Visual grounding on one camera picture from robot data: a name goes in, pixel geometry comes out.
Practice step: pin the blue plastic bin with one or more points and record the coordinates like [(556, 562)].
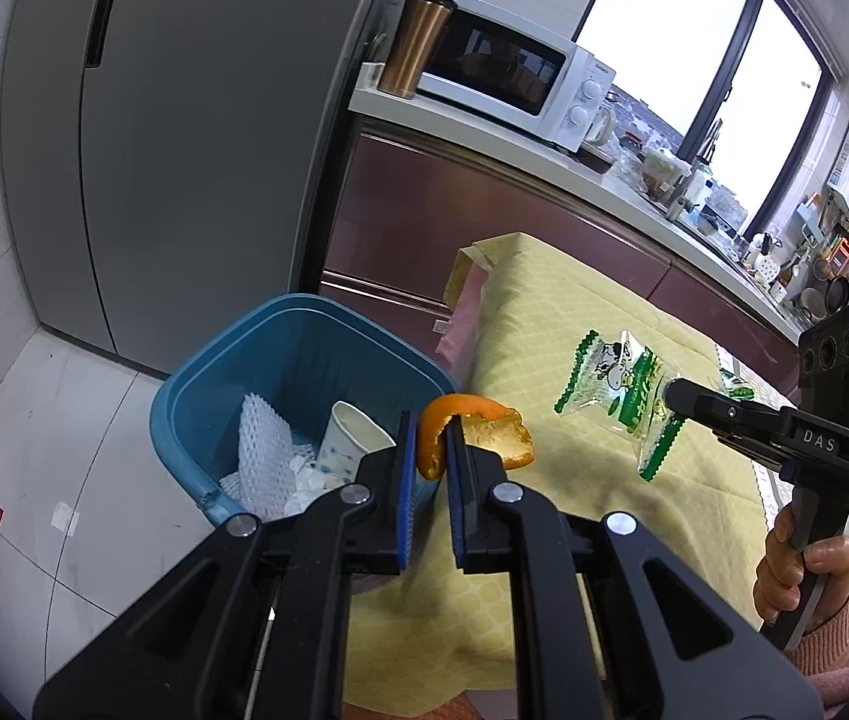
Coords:
[(282, 360)]

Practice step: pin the yellow quilted tablecloth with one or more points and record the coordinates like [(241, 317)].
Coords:
[(544, 562)]

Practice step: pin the maroon kitchen cabinets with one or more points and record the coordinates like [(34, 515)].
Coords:
[(424, 217)]

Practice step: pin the green white snack packet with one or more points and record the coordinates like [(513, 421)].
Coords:
[(619, 382)]

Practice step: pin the white lace table cover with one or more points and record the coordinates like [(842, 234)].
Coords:
[(773, 499)]

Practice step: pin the person's right forearm pink sleeve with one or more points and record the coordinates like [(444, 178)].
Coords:
[(837, 660)]

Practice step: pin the black frying pan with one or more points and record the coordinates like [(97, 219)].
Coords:
[(837, 294)]

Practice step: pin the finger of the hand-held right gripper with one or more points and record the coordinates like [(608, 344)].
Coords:
[(724, 412)]

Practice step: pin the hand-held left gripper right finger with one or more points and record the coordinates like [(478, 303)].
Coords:
[(458, 502)]

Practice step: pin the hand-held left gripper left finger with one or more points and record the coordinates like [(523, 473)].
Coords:
[(408, 499)]

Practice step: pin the dark framed window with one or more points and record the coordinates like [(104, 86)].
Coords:
[(679, 37)]

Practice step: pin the small green white packet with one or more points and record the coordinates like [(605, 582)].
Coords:
[(738, 386)]

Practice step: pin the white kitchen countertop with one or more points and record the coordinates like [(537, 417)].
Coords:
[(514, 157)]

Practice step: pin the metal sink faucet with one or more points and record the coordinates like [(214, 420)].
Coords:
[(694, 172)]

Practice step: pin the person's right hand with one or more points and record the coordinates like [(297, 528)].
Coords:
[(833, 562)]

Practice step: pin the white microwave oven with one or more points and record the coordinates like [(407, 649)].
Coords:
[(514, 67)]

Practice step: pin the copper travel tumbler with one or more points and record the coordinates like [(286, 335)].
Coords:
[(413, 45)]

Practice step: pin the pink cloth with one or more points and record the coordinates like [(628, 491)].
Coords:
[(458, 330)]

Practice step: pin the white foam fruit net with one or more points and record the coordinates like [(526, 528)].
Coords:
[(263, 457)]

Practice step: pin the grey refrigerator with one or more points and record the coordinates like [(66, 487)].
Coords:
[(192, 135)]

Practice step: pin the orange peel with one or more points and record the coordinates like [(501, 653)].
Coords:
[(503, 431)]

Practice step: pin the crumpled white tissue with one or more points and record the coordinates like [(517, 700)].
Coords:
[(312, 480)]

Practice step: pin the white paper cup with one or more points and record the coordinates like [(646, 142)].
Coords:
[(353, 439)]

